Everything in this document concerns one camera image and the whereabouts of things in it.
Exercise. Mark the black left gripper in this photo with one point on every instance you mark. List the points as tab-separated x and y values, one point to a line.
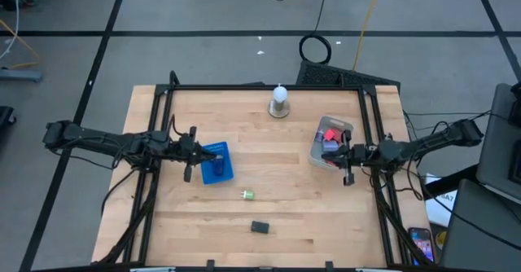
188	150

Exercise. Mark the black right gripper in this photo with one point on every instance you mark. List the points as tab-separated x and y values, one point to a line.
356	154

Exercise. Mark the pink wall charger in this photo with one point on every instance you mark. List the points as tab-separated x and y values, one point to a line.
331	163

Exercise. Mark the lavender blue wall charger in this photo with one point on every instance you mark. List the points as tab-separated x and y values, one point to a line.
330	146

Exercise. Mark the red wall charger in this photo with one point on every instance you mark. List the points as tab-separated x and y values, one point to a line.
329	134

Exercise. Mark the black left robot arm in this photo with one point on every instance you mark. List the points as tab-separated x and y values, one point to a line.
102	139

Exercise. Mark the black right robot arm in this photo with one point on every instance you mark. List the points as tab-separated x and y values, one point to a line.
427	143

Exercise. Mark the blue slotted plastic basket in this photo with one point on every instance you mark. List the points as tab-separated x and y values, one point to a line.
228	176

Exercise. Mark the white plastic bin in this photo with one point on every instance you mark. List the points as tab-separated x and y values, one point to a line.
335	122

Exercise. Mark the light bulb on wooden base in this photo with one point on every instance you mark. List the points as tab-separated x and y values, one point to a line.
279	101

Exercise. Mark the black digital clock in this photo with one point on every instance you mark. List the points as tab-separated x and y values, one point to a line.
259	226

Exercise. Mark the white printed paper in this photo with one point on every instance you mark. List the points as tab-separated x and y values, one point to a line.
441	207

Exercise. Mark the smartphone with lit screen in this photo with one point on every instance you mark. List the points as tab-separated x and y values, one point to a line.
421	244

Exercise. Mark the grey equipment case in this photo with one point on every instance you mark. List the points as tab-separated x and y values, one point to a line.
498	141
484	235

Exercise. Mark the grey floor stand foot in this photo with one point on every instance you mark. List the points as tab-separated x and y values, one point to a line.
20	75

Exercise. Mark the green white wall charger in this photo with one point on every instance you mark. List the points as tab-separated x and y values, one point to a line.
248	195

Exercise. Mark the black metal table frame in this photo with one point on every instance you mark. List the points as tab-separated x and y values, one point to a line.
264	87

